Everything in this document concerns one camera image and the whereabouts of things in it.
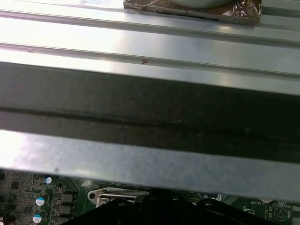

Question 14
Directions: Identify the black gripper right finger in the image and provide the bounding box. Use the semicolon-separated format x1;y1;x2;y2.
151;187;278;225

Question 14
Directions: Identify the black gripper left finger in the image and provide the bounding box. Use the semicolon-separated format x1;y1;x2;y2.
60;187;152;225

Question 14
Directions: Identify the thin metal locking lever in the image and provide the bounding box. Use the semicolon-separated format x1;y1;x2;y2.
102;192;150;198

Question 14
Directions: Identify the metal socket cover frame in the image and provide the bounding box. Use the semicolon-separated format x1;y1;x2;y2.
96;196;136;207

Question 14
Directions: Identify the CPU socket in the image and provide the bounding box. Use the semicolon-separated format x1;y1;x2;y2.
87;188;152;208

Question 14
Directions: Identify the green motherboard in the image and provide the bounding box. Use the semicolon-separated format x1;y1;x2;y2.
0;168;300;225

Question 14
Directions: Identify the black open PC case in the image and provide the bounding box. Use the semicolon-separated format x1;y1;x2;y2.
0;61;300;203

